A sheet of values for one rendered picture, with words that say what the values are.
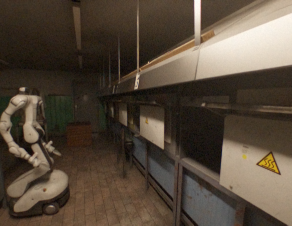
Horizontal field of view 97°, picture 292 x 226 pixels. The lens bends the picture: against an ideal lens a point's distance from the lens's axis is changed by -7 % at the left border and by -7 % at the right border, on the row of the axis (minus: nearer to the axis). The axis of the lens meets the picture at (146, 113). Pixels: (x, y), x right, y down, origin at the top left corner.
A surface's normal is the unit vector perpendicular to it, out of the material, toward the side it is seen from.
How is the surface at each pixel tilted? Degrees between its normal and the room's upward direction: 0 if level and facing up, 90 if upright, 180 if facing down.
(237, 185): 90
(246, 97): 90
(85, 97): 90
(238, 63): 80
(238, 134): 90
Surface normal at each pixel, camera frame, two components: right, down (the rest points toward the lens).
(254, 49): -0.90, -0.14
